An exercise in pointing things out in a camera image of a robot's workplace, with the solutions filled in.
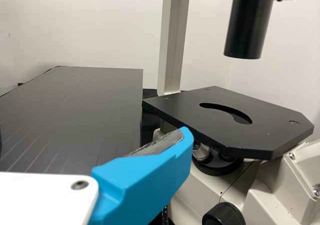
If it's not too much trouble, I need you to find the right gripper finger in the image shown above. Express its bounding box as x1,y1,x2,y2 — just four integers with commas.
91,126,194,225

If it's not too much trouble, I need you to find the black platform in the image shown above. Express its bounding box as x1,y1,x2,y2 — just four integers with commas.
0,65,145,174

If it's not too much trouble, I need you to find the cream microscope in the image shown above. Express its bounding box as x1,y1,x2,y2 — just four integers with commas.
141,0,320,225

